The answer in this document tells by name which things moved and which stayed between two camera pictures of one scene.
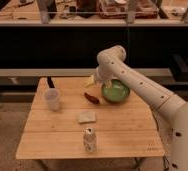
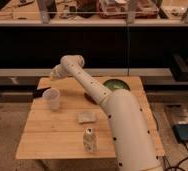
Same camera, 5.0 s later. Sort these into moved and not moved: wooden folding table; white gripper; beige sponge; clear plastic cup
Moved: white gripper
Not moved: beige sponge; clear plastic cup; wooden folding table
